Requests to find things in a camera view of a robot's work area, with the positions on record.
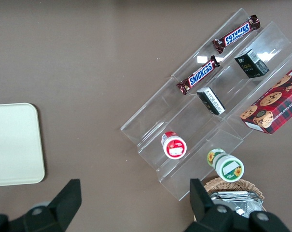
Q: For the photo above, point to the aluminium foil container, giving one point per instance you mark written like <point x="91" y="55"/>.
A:
<point x="235" y="200"/>

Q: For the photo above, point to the red label yogurt bottle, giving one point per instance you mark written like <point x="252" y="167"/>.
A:
<point x="174" y="147"/>

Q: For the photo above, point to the snickers chocolate bar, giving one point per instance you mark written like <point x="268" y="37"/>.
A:
<point x="200" y="73"/>
<point x="236" y="34"/>

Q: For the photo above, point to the clear acrylic step riser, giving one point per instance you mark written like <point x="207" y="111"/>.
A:
<point x="160" y="116"/>
<point x="266" y="36"/>

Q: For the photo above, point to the small black carton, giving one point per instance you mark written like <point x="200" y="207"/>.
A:
<point x="252" y="64"/>
<point x="211" y="102"/>

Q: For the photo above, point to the red tartan cookie box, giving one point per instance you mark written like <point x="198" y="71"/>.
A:
<point x="276" y="106"/>

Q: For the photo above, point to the light tan wicker basket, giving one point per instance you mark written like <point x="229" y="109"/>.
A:
<point x="235" y="184"/>

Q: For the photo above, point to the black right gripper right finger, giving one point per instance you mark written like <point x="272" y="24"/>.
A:
<point x="208" y="217"/>

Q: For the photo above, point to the beige plastic serving tray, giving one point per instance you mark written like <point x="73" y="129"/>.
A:
<point x="15" y="145"/>

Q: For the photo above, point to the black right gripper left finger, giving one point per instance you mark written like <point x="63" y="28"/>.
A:
<point x="61" y="207"/>

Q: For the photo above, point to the green label yogurt bottle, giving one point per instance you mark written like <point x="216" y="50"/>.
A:
<point x="226" y="166"/>

